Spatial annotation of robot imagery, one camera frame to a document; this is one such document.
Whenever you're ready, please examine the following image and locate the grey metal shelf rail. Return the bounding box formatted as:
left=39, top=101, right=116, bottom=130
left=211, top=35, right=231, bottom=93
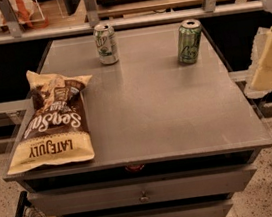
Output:
left=0, top=0, right=263, bottom=44

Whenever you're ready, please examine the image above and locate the brown Late July chip bag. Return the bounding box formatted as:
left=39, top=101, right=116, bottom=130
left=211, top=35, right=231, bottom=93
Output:
left=8, top=71, right=95, bottom=174

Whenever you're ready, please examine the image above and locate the upper drawer metal knob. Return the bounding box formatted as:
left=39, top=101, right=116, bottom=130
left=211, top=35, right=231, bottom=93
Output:
left=139, top=191, right=150, bottom=203

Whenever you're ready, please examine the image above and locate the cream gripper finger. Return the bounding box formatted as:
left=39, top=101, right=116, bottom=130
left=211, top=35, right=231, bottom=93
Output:
left=244, top=27, right=272, bottom=99

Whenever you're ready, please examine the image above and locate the grey drawer cabinet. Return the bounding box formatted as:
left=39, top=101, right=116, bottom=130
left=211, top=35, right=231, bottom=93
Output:
left=16, top=25, right=272, bottom=217

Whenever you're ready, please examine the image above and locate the green soda can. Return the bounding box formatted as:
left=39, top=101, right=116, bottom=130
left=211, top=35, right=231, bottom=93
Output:
left=178, top=19, right=202, bottom=65

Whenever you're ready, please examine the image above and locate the white 7up can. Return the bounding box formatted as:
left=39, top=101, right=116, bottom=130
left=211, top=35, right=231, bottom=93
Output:
left=93, top=24, right=119, bottom=65

